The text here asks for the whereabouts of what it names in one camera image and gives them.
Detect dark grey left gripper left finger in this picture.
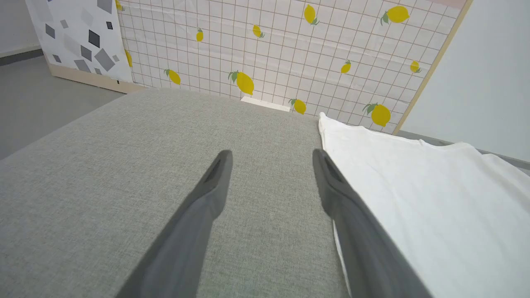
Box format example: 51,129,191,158
115,149,233,298

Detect lemon print grid panel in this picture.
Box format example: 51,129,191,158
116,0,474,135

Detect plain white panel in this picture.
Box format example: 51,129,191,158
395,0,530,166

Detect white garment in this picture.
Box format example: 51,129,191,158
318,112,530,298

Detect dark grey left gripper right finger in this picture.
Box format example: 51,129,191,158
312,149,433,298

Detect grey terrazzo print panel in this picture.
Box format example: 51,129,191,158
25,0,145,94

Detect small white block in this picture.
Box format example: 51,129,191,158
241,96,291,113

